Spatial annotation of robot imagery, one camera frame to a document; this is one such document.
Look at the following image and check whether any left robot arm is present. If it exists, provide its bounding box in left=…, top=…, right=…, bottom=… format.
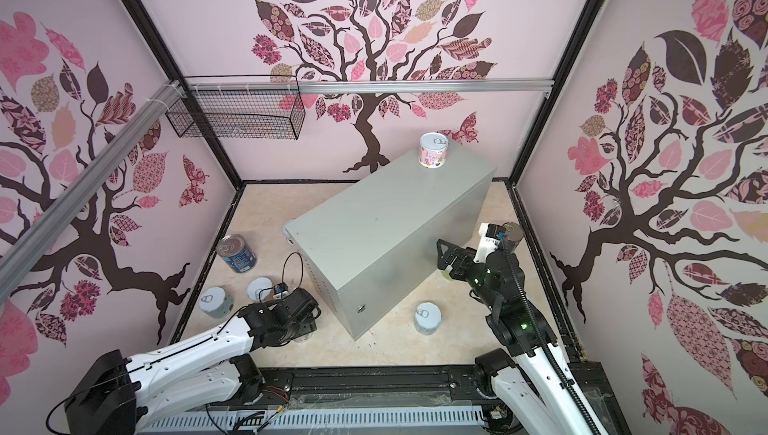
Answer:
left=58, top=288, right=322, bottom=434

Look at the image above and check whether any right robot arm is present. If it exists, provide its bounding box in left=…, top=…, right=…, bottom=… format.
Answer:
left=436, top=236, right=607, bottom=434

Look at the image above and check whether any grey metal cabinet box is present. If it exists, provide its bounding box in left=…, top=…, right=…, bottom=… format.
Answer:
left=283, top=144, right=496, bottom=339

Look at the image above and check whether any tall blue labelled can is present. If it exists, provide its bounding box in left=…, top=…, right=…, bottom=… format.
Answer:
left=216, top=234, right=257, bottom=273

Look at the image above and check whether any brown labelled can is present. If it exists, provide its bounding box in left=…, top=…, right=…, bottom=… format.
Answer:
left=503, top=222, right=525, bottom=243

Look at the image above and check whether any grey teal can front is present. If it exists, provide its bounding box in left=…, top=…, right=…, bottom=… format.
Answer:
left=414, top=302, right=442, bottom=336

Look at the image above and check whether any aluminium rail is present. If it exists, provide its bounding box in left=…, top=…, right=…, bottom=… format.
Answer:
left=187, top=78, right=554, bottom=95
left=1, top=80, right=183, bottom=301

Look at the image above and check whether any black right corner post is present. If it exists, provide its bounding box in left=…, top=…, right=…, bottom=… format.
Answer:
left=506, top=0, right=607, bottom=187

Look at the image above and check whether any black wire mesh basket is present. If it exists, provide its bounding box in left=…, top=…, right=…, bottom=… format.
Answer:
left=165, top=75, right=306, bottom=140

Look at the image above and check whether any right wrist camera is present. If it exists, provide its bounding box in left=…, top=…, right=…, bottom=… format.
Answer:
left=476, top=223, right=507, bottom=260

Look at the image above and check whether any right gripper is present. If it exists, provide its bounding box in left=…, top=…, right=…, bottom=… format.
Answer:
left=438, top=237, right=499, bottom=315

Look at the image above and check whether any pink labelled can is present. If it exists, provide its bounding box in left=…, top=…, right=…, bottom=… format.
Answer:
left=418, top=132, right=449, bottom=168

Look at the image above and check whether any white slotted cable duct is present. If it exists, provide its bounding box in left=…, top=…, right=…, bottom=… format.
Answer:
left=144, top=406, right=486, bottom=434

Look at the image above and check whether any orange labelled can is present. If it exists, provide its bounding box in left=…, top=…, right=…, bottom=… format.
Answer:
left=246, top=277, right=274, bottom=302

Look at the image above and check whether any black corner frame post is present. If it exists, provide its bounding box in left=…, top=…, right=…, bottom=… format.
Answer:
left=120, top=0, right=245, bottom=190

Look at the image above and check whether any left aluminium rail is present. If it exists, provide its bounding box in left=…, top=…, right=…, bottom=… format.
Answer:
left=1, top=80, right=183, bottom=301

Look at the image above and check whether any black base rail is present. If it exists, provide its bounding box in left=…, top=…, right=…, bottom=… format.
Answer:
left=257, top=365, right=607, bottom=412

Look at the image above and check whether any back aluminium rail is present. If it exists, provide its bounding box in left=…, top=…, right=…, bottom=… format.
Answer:
left=187, top=78, right=554, bottom=95

